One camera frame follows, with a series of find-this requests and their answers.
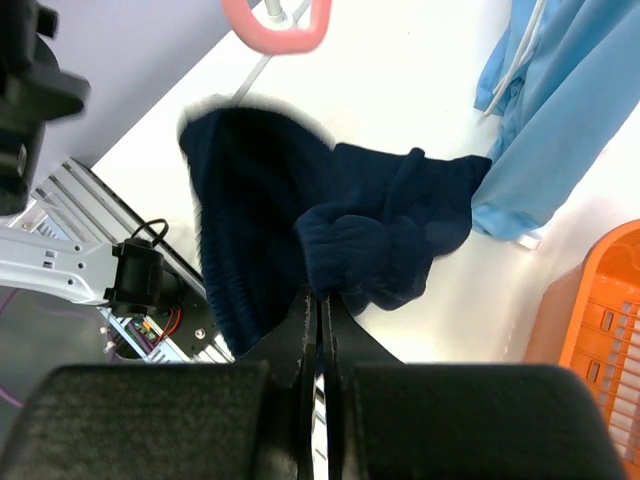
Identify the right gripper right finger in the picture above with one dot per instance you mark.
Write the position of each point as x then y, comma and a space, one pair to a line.
346, 346

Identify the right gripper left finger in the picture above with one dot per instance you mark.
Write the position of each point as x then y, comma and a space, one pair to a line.
283, 448

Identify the navy blue shorts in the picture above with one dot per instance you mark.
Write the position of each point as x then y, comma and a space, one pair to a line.
280, 208

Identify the pink hanger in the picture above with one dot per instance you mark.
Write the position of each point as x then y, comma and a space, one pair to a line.
265, 40

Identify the light blue shorts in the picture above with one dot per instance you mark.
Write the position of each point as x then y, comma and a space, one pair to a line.
563, 79

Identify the orange plastic basket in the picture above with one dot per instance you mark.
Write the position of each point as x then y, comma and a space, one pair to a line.
588, 321

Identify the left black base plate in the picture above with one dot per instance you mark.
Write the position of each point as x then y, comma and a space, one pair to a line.
182, 329

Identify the aluminium mounting rail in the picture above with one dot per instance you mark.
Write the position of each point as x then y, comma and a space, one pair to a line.
71, 239

